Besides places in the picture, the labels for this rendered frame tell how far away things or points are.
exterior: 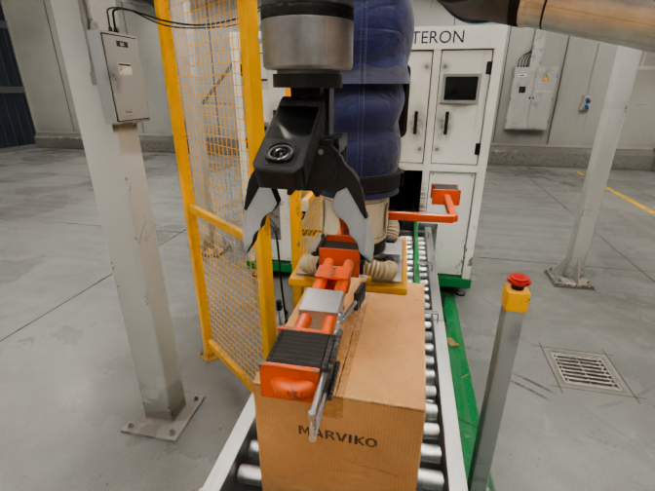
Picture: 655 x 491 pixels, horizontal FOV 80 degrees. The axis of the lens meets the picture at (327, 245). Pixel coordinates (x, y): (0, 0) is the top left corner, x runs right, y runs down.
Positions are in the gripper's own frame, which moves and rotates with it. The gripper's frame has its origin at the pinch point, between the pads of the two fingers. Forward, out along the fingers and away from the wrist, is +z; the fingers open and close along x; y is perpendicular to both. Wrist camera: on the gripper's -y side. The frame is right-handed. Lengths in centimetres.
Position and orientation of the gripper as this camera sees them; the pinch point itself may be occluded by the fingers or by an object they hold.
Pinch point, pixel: (305, 260)
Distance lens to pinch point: 45.5
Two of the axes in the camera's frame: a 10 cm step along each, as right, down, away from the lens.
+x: -9.8, -0.8, 1.8
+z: -0.1, 9.3, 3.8
